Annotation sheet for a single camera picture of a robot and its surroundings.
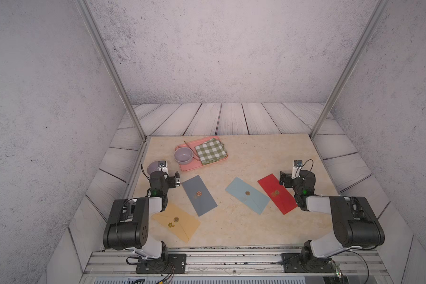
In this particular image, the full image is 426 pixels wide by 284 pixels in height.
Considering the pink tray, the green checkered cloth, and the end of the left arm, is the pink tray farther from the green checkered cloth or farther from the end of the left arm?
the end of the left arm

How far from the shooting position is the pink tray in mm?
1066

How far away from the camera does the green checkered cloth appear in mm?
1097
